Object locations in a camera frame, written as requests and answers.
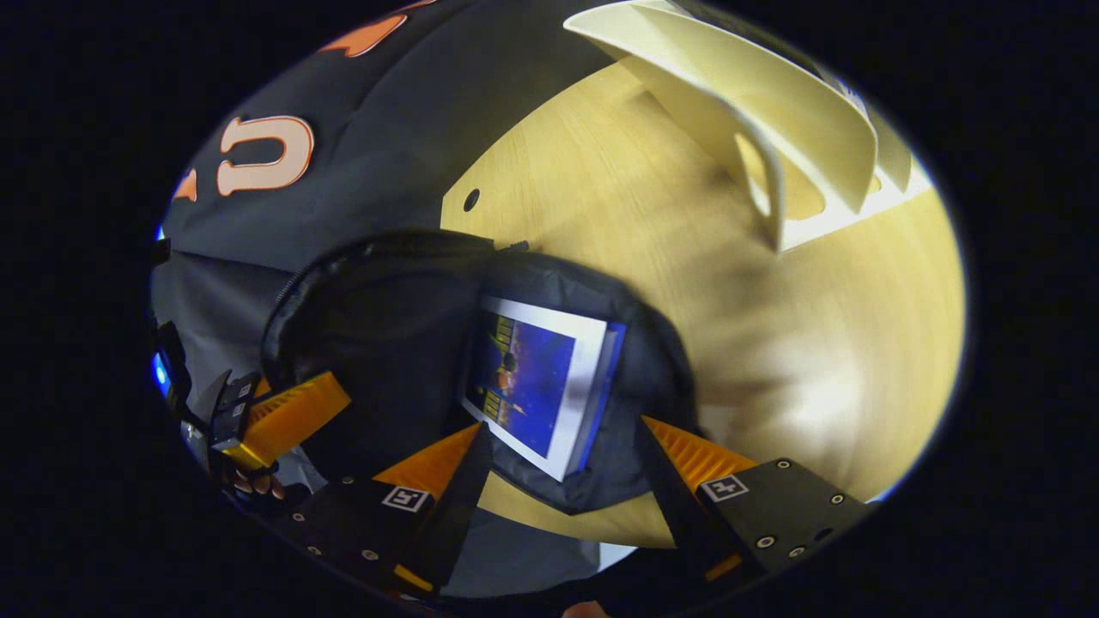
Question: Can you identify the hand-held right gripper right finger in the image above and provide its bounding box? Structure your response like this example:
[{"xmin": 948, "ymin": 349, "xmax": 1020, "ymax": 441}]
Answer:
[{"xmin": 638, "ymin": 415, "xmax": 874, "ymax": 586}]

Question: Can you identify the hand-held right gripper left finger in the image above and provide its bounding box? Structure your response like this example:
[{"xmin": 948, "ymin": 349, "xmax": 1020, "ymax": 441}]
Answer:
[{"xmin": 286, "ymin": 421, "xmax": 496, "ymax": 599}]

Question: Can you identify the black schoolbag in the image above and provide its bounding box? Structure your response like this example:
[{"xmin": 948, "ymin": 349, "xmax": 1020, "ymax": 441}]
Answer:
[{"xmin": 260, "ymin": 228, "xmax": 698, "ymax": 516}]

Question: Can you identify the blue cover book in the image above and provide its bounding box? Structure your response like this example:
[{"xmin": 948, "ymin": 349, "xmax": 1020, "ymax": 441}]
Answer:
[{"xmin": 460, "ymin": 295, "xmax": 627, "ymax": 482}]

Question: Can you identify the white bookshelf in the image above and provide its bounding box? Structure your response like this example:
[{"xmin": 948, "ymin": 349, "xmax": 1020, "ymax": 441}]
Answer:
[{"xmin": 563, "ymin": 0, "xmax": 935, "ymax": 255}]

